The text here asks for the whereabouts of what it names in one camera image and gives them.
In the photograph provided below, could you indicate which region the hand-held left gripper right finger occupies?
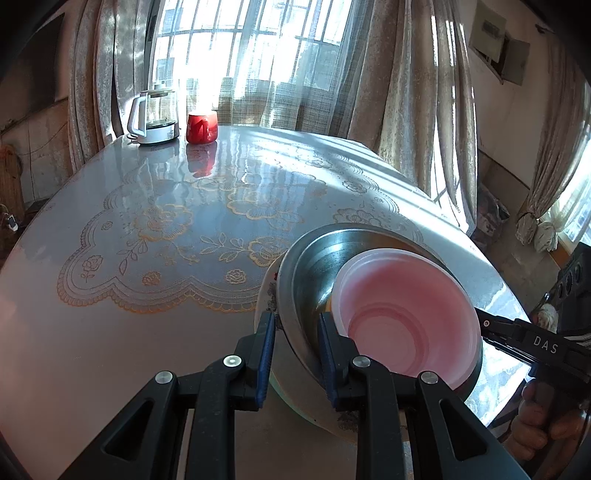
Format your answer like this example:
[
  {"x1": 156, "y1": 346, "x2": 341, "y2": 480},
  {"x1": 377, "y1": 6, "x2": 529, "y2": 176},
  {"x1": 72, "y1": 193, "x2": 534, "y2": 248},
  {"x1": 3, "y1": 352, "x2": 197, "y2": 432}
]
[{"x1": 317, "y1": 311, "x2": 532, "y2": 480}]

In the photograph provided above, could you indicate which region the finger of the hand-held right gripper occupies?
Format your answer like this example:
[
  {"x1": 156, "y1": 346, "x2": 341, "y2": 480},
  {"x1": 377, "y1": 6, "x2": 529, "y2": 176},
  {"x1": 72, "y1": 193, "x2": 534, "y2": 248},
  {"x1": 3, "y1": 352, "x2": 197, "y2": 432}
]
[{"x1": 475, "y1": 308, "x2": 522, "y2": 354}]

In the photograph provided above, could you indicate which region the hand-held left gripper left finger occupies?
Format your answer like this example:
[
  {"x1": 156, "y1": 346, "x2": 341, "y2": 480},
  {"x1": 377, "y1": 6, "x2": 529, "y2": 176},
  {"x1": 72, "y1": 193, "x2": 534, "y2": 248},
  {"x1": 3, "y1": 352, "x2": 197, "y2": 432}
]
[{"x1": 60, "y1": 310, "x2": 278, "y2": 480}]

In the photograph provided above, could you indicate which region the large white printed plate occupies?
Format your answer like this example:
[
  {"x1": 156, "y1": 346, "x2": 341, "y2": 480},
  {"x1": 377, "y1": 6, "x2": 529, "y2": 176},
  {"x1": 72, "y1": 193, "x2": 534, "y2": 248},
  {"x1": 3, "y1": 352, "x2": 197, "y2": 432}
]
[{"x1": 254, "y1": 258, "x2": 411, "y2": 444}]

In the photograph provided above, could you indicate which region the stainless steel bowl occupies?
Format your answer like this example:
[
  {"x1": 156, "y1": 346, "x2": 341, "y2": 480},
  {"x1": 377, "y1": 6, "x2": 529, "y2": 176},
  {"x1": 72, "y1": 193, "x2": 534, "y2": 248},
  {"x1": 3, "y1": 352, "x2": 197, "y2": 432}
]
[{"x1": 276, "y1": 223, "x2": 485, "y2": 402}]

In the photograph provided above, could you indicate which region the red plastic bowl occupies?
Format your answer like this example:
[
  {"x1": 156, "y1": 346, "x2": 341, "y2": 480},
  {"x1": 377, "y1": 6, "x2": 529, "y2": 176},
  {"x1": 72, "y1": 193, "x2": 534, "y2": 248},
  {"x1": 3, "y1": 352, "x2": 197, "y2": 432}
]
[{"x1": 330, "y1": 248, "x2": 483, "y2": 391}]

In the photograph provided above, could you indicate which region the person's right hand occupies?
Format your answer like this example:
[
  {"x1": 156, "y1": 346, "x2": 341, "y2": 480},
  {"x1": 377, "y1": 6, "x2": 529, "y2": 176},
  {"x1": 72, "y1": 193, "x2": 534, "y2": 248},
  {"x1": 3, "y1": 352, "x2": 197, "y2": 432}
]
[{"x1": 502, "y1": 381, "x2": 591, "y2": 465}]

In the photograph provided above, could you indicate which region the printed plastic bag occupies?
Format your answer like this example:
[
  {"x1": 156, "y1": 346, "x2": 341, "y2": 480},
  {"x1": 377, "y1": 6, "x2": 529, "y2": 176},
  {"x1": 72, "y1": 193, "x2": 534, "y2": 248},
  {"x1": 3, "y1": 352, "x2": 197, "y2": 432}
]
[{"x1": 475, "y1": 182, "x2": 511, "y2": 243}]

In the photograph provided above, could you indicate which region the red mug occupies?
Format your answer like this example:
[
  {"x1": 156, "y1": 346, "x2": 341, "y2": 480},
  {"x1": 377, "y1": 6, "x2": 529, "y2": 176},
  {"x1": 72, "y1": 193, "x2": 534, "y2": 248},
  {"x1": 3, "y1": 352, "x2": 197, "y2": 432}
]
[{"x1": 185, "y1": 111, "x2": 219, "y2": 145}]

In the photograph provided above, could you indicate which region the white glass electric kettle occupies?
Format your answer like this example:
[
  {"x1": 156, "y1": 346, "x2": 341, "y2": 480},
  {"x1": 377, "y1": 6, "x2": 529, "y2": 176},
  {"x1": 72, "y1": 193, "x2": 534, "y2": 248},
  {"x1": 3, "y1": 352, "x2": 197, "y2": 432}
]
[{"x1": 126, "y1": 85, "x2": 181, "y2": 145}]

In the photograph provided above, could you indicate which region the sheer white curtain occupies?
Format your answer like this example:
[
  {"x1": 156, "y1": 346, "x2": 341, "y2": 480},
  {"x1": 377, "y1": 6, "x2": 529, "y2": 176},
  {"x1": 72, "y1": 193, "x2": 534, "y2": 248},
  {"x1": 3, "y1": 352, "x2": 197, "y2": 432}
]
[{"x1": 152, "y1": 0, "x2": 384, "y2": 139}]

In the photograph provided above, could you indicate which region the light wooden chair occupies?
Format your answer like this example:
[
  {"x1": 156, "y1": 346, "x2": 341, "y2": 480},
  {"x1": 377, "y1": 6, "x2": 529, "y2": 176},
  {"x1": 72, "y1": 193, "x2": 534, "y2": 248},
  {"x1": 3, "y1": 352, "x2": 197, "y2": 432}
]
[{"x1": 0, "y1": 143, "x2": 26, "y2": 213}]

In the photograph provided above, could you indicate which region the barred window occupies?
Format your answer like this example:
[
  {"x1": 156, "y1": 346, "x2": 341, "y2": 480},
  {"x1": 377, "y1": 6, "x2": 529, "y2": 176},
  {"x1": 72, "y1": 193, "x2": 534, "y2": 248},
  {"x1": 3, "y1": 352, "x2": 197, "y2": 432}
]
[{"x1": 150, "y1": 0, "x2": 352, "y2": 125}]

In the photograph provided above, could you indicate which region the wall electrical box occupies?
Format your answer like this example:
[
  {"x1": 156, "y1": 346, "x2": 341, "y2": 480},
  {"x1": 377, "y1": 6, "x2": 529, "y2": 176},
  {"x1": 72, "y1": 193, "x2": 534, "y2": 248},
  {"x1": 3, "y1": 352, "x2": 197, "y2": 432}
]
[{"x1": 468, "y1": 0, "x2": 531, "y2": 86}]

